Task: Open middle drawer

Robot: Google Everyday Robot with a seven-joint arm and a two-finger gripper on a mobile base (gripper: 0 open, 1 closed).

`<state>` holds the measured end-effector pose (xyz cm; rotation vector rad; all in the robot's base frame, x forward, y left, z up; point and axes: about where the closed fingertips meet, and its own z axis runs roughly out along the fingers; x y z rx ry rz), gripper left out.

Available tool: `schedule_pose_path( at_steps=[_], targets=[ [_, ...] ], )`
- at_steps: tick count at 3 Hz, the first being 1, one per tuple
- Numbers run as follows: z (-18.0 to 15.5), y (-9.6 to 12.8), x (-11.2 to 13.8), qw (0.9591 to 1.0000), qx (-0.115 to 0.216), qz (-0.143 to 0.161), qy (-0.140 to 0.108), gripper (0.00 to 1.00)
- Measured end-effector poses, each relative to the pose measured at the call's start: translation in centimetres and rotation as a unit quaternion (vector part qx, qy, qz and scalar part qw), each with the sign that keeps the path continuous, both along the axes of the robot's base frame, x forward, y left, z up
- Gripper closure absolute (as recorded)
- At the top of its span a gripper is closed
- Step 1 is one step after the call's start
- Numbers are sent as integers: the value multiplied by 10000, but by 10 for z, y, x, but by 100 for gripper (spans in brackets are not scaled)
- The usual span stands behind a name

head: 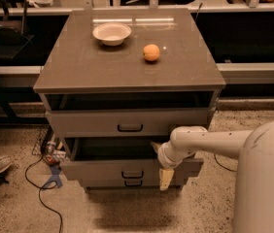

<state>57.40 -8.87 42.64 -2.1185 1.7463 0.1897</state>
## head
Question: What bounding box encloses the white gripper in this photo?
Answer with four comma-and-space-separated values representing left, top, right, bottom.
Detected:
151, 142, 184, 191

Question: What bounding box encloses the grey drawer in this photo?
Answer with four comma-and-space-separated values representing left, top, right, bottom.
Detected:
59, 136, 205, 182
81, 179, 160, 189
46, 108, 215, 138

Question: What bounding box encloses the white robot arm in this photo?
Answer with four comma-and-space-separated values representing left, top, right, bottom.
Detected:
152, 121, 274, 233

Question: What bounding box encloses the grey bottom drawer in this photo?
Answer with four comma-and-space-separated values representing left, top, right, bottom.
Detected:
81, 179, 160, 189

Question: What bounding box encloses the grey top drawer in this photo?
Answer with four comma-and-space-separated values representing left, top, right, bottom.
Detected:
46, 108, 215, 138

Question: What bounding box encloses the grey drawer cabinet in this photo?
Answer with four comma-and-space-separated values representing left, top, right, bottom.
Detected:
33, 7, 226, 192

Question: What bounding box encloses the orange fruit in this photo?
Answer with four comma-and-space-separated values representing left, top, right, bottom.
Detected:
143, 44, 160, 61

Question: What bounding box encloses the white paper bowl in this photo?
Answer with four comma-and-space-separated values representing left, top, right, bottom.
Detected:
92, 22, 131, 47

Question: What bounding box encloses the black chair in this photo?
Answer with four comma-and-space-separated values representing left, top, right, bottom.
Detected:
0, 0, 32, 59

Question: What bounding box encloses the black cable left floor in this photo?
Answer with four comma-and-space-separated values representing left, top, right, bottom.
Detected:
24, 157, 64, 233

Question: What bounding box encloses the wire basket with items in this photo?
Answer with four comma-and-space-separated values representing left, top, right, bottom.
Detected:
32, 125, 69, 166

